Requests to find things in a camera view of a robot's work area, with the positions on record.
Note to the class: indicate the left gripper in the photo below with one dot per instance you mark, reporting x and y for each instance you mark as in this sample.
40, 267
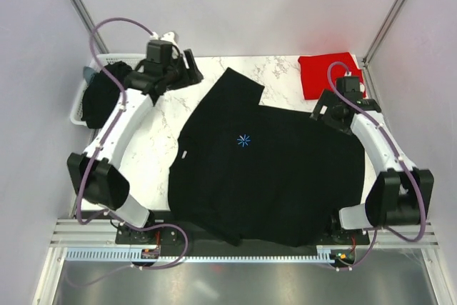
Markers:
191, 76

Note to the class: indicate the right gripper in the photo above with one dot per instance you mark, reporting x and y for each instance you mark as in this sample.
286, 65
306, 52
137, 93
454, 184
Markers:
327, 100

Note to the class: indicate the black t-shirt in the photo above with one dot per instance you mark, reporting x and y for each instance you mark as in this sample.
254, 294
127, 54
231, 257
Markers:
260, 172

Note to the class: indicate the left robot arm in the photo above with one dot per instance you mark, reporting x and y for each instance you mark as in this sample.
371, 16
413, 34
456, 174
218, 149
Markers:
95, 172

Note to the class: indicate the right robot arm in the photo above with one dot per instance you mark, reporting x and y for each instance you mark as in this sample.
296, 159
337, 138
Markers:
399, 198

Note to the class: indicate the folded red t-shirt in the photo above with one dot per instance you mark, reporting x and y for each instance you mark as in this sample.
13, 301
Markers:
313, 72

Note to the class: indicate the dark clothes pile in basket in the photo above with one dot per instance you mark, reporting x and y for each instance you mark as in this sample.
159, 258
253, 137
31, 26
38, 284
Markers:
99, 100

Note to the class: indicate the teal garment in basket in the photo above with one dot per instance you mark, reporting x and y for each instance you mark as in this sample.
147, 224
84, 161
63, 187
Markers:
88, 74

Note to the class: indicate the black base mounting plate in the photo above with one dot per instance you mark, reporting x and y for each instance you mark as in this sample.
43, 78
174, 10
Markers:
173, 233

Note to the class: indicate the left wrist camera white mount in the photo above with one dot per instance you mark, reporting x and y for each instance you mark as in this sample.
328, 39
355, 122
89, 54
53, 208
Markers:
170, 36

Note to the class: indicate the right aluminium frame post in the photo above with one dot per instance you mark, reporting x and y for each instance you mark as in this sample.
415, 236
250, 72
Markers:
384, 29

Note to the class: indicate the aluminium frame post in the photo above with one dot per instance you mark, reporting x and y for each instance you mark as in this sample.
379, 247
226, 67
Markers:
78, 6
384, 29

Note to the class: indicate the left aluminium frame post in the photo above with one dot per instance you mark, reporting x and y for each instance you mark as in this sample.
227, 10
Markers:
78, 6

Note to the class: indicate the white slotted cable duct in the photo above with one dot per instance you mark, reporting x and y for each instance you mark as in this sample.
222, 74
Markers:
139, 255

